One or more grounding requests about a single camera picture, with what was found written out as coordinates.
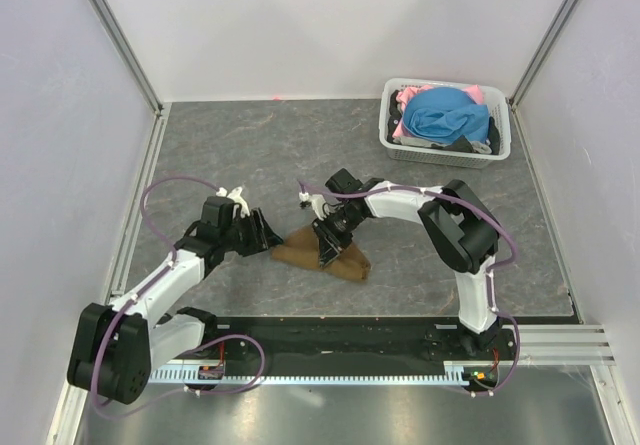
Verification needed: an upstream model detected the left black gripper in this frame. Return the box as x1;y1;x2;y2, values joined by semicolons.
220;208;282;257

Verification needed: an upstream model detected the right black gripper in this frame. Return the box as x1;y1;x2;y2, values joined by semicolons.
310;208;364;268

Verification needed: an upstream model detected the brown cloth napkin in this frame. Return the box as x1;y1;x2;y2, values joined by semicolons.
271;225;371;283

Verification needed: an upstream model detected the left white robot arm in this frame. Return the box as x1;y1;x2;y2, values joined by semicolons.
66;196;283;404

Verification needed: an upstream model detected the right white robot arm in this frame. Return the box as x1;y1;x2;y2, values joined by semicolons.
299;169;500;359

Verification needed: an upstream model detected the white plastic basket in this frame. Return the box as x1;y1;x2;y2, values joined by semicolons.
378;78;511;169

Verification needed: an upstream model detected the blue cloth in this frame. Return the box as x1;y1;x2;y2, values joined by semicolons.
402;87;490;145

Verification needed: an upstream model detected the grey cloth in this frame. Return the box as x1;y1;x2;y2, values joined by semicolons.
393;136;493;155

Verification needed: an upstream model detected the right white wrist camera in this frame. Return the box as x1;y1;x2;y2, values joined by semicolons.
298;191;331;220

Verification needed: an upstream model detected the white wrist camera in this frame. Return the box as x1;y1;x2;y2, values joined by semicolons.
216;186;250;218
298;191;331;220

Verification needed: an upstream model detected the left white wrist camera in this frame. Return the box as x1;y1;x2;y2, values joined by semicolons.
216;186;250;218

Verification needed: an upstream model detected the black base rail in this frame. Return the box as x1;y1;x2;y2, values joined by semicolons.
188;317;517;379

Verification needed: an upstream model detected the white slotted cable duct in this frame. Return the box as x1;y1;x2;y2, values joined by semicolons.
149;360;499;387

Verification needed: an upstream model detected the left aluminium frame post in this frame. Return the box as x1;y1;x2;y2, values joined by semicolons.
88;0;164;114

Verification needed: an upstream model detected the aluminium frame post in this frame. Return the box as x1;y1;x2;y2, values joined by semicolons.
88;0;164;114
509;0;581;110

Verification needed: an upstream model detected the right aluminium frame post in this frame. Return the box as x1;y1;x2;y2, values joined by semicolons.
509;0;581;110

